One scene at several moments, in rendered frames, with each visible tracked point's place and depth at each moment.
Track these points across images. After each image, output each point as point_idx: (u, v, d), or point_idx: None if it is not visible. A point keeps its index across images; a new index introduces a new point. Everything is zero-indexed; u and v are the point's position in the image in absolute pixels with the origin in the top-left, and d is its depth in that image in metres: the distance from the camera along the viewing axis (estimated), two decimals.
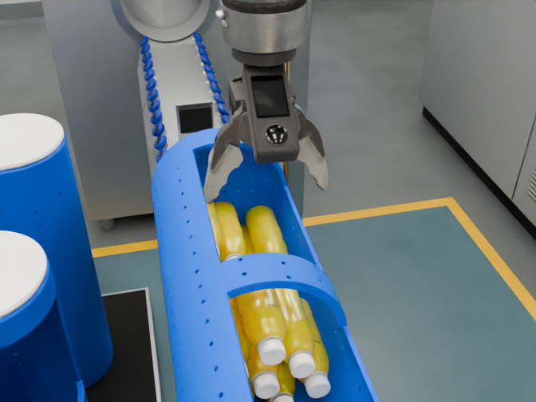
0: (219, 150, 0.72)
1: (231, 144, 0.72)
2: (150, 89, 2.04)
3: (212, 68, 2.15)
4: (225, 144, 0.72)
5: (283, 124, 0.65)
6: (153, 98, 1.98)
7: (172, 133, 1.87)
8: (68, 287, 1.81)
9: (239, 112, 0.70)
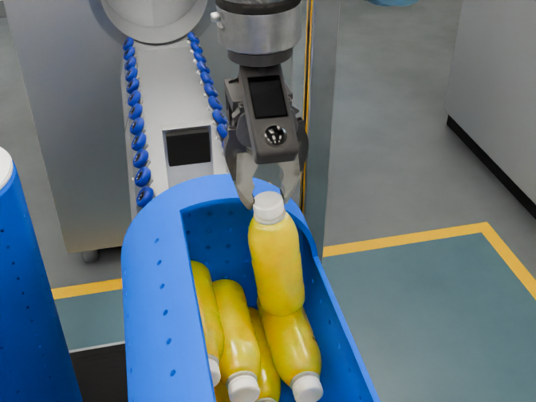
0: (231, 162, 0.73)
1: (239, 152, 0.73)
2: (133, 104, 1.63)
3: (210, 78, 1.74)
4: (234, 155, 0.73)
5: (281, 124, 0.65)
6: (136, 116, 1.57)
7: (159, 162, 1.46)
8: (25, 363, 1.40)
9: (237, 114, 0.70)
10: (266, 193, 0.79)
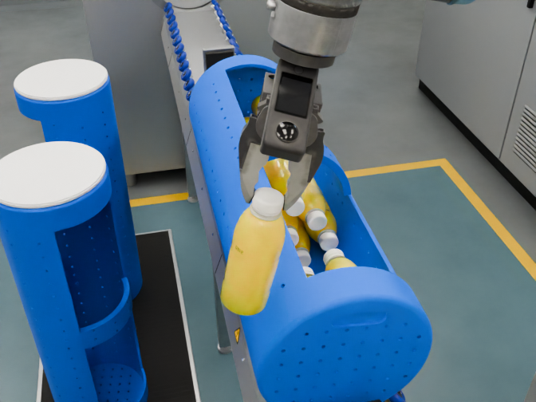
0: (243, 149, 0.74)
1: (254, 143, 0.74)
2: (176, 45, 2.32)
3: (230, 29, 2.43)
4: (247, 143, 0.73)
5: (297, 124, 0.66)
6: (179, 51, 2.26)
7: (198, 79, 2.15)
8: None
9: (262, 104, 0.71)
10: None
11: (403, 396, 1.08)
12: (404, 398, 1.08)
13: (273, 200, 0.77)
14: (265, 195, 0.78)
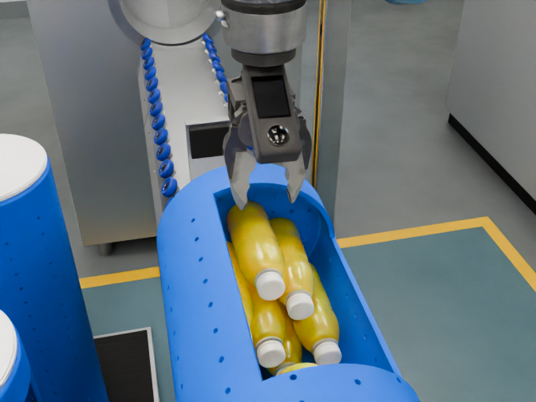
0: (230, 159, 0.73)
1: (239, 151, 0.73)
2: (153, 102, 1.72)
3: (226, 77, 1.83)
4: (233, 153, 0.73)
5: (285, 124, 0.65)
6: (157, 112, 1.66)
7: (180, 155, 1.55)
8: (55, 344, 1.49)
9: (239, 113, 0.70)
10: (302, 304, 0.90)
11: None
12: None
13: (276, 293, 0.87)
14: (268, 290, 0.86)
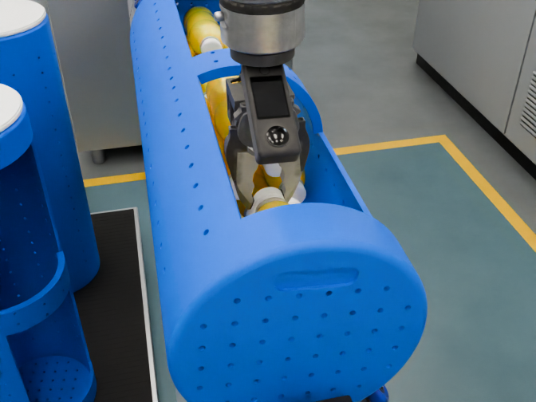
0: (232, 162, 0.73)
1: (241, 152, 0.73)
2: None
3: None
4: (234, 155, 0.73)
5: (284, 124, 0.65)
6: None
7: None
8: (53, 178, 1.80)
9: (238, 113, 0.70)
10: None
11: (385, 389, 0.78)
12: (387, 392, 0.78)
13: None
14: (210, 51, 1.16)
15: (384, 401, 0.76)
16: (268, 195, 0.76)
